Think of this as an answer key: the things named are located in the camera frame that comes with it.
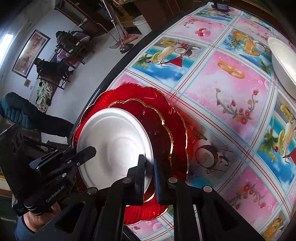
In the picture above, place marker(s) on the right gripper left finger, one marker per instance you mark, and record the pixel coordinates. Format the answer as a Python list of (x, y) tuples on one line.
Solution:
[(135, 193)]

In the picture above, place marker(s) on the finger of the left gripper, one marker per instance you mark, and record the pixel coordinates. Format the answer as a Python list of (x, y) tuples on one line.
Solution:
[(56, 159), (48, 188)]

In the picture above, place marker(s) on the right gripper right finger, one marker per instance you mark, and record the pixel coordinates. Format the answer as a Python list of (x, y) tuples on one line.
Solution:
[(165, 195)]

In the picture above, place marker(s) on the large red wedding plate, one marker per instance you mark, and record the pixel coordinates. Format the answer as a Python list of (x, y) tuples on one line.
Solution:
[(150, 209)]

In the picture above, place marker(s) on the white foam plate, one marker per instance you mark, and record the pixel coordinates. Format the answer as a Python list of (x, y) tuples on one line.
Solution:
[(119, 138)]

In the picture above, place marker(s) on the white foam bowl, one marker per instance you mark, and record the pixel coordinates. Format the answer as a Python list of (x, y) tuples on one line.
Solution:
[(283, 61)]

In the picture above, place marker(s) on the small red glass plate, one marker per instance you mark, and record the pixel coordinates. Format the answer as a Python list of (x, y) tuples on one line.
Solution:
[(154, 124)]

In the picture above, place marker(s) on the person left hand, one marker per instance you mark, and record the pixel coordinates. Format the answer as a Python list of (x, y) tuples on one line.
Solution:
[(34, 222)]

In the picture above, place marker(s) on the man in teal jacket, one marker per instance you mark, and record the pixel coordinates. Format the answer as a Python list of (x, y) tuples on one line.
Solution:
[(19, 110)]

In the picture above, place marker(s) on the seated person dark clothes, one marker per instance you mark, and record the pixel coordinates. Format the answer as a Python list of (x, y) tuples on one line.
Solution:
[(56, 73)]

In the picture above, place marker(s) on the seated person patterned clothes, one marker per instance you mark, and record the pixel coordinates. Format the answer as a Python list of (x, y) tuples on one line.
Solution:
[(74, 46)]

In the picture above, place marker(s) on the colourful printed tablecloth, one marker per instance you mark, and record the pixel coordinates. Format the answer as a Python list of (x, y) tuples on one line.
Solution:
[(216, 69)]

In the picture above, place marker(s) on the white plastic bucket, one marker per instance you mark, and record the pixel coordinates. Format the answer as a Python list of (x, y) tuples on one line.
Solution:
[(142, 25)]

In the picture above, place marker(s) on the small black table device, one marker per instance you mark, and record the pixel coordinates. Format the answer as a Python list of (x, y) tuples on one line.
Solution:
[(221, 5)]

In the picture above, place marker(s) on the framed wall painting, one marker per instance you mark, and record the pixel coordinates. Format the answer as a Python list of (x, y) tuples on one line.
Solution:
[(33, 47)]

